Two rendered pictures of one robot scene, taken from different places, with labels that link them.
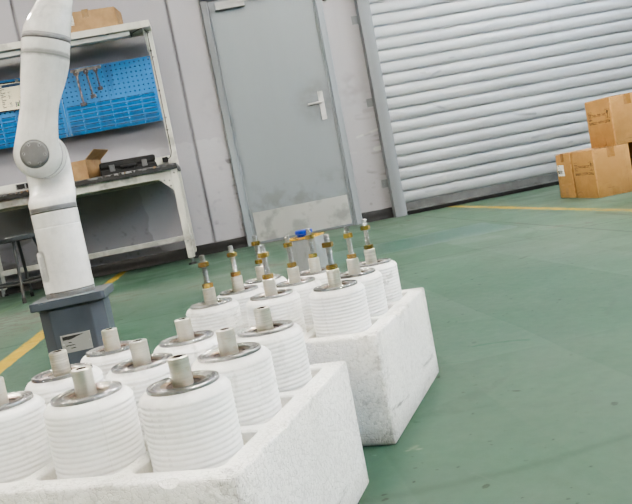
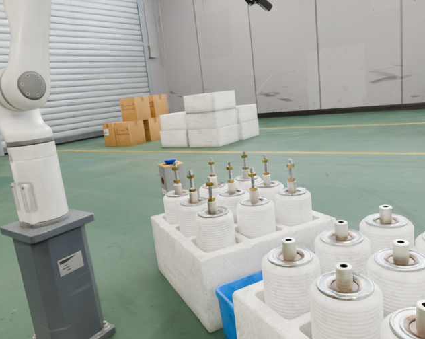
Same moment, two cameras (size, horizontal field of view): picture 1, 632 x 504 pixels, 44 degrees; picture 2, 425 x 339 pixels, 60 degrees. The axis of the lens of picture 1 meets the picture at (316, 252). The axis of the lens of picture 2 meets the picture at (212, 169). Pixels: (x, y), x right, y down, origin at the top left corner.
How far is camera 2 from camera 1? 110 cm
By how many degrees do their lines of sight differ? 45
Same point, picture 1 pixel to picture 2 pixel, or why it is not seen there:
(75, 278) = (62, 205)
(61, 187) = (37, 121)
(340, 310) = (308, 206)
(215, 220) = not seen: outside the picture
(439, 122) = not seen: hidden behind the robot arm
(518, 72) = (65, 79)
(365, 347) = (330, 226)
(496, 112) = (54, 99)
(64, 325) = (60, 250)
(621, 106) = (139, 102)
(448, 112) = not seen: hidden behind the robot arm
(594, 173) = (129, 134)
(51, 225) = (44, 157)
